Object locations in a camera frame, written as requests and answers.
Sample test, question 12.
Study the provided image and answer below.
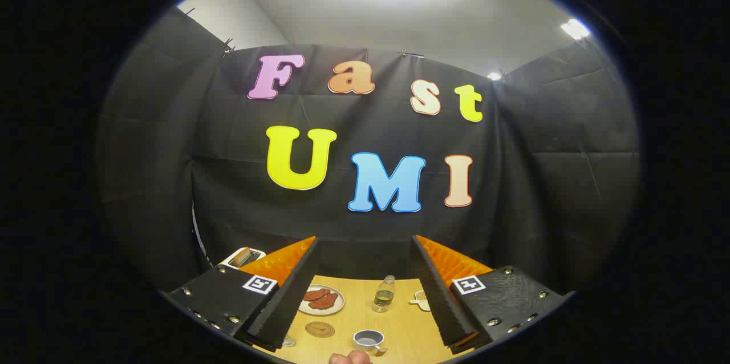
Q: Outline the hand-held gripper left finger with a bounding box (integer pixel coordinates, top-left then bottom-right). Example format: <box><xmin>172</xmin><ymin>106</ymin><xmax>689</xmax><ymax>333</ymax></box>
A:
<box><xmin>164</xmin><ymin>236</ymin><xmax>320</xmax><ymax>352</ymax></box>

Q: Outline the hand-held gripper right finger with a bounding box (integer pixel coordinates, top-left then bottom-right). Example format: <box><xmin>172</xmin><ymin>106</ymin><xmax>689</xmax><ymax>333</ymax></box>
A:
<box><xmin>411</xmin><ymin>234</ymin><xmax>575</xmax><ymax>355</ymax></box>

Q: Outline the white cup wooden handle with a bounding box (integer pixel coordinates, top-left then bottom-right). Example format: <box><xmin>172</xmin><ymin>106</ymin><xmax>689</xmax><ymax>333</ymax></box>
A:
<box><xmin>352</xmin><ymin>329</ymin><xmax>388</xmax><ymax>357</ymax></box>

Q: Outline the clear plastic water bottle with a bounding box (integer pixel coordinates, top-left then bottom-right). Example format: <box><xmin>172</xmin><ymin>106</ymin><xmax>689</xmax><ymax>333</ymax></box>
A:
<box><xmin>372</xmin><ymin>275</ymin><xmax>396</xmax><ymax>313</ymax></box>

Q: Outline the white round plate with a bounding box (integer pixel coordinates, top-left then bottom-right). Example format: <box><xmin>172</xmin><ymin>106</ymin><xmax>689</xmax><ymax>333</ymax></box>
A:
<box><xmin>298</xmin><ymin>285</ymin><xmax>345</xmax><ymax>316</ymax></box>

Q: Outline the wooden table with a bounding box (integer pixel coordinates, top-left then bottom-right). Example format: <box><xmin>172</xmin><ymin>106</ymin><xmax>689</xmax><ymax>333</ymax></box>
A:
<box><xmin>251</xmin><ymin>276</ymin><xmax>477</xmax><ymax>364</ymax></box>

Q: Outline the cream toaster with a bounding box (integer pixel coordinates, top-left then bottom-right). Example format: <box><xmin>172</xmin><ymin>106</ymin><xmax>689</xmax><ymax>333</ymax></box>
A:
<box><xmin>220</xmin><ymin>247</ymin><xmax>267</xmax><ymax>269</ymax></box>

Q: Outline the white cable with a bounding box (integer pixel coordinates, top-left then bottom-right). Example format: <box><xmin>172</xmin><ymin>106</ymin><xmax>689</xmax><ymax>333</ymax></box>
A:
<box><xmin>192</xmin><ymin>203</ymin><xmax>209</xmax><ymax>268</ymax></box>

